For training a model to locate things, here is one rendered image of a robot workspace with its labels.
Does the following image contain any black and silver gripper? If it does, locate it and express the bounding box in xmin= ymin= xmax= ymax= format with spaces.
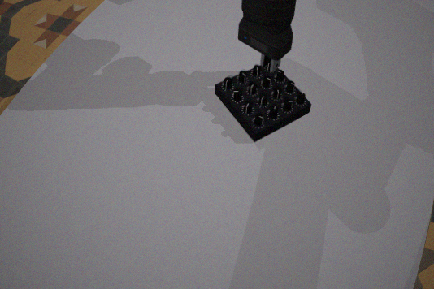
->
xmin=238 ymin=0 xmax=296 ymax=72

